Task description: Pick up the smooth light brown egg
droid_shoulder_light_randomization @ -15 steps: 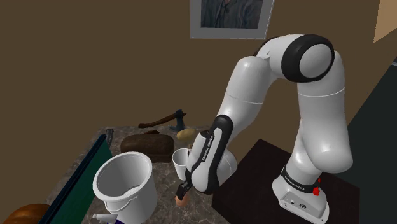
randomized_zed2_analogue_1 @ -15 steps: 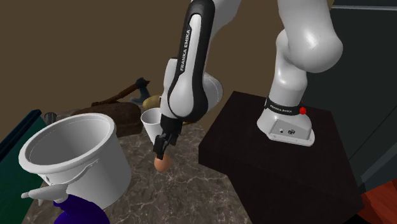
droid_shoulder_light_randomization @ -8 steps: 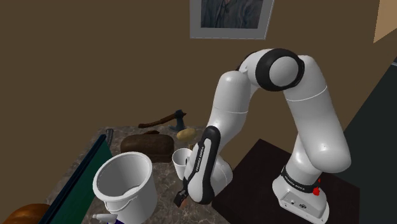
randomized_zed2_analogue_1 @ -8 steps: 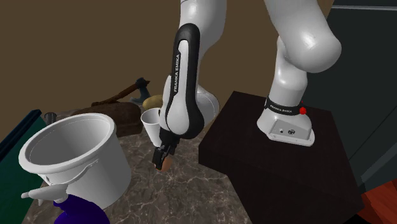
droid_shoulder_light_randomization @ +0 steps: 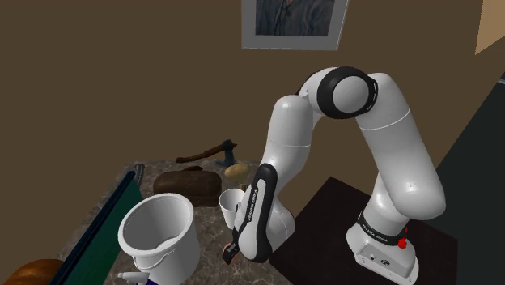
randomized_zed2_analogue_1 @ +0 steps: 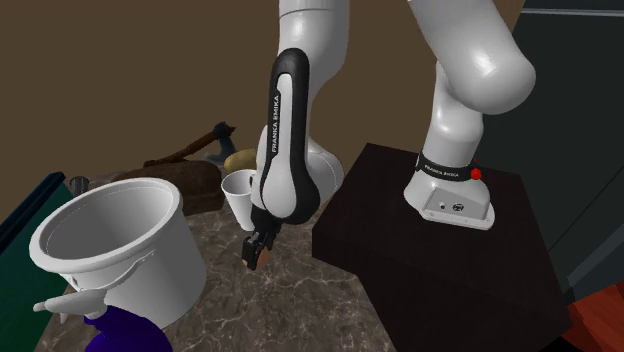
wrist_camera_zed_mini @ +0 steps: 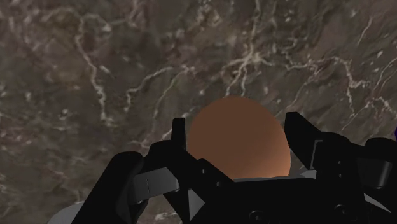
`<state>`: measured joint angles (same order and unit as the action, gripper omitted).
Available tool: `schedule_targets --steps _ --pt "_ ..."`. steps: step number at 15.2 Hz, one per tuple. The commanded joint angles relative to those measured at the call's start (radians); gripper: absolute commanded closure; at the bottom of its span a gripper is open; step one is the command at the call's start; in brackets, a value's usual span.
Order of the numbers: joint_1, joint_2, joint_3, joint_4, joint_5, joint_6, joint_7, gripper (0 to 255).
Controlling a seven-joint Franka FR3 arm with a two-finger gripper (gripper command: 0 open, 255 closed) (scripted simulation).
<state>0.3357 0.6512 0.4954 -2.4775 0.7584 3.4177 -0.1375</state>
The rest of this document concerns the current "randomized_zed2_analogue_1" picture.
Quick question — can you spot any yellow potato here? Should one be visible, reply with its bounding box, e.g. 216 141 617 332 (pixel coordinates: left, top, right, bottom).
222 147 259 176

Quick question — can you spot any axe with brown handle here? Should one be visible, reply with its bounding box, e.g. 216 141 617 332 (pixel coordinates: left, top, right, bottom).
143 121 239 168

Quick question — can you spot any large white bucket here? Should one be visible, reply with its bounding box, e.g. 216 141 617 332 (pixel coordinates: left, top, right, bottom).
28 177 209 331

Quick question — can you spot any dark robot stand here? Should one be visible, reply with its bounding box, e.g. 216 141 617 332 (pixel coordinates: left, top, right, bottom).
311 142 574 352

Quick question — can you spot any white cup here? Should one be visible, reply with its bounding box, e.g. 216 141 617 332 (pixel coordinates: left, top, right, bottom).
220 168 260 232

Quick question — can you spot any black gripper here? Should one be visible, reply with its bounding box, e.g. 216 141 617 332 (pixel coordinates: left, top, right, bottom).
241 206 283 272

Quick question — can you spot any brown egg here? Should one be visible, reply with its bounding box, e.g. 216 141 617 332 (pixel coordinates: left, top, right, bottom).
241 247 272 270

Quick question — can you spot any dark grey door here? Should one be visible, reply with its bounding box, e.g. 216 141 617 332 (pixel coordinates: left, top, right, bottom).
473 0 624 306

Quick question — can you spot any small dark grey cup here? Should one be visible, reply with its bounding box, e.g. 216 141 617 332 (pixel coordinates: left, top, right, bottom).
69 175 91 197

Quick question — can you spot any brown bread loaf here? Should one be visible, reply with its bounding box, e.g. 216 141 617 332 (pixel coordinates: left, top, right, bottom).
111 159 226 218

